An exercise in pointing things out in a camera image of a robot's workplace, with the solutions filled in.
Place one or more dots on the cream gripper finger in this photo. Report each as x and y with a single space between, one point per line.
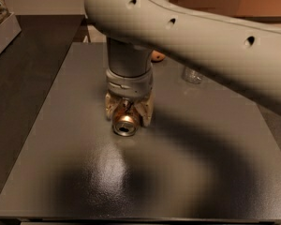
145 108
111 103

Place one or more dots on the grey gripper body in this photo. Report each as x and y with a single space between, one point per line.
129 85

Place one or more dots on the orange soda can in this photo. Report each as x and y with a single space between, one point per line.
125 119

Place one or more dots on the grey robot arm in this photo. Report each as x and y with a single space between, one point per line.
244 56

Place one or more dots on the orange fruit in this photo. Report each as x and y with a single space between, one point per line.
157 56

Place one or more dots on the clear plastic bottle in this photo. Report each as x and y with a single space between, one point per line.
192 76

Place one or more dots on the dark side table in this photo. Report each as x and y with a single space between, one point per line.
28 67

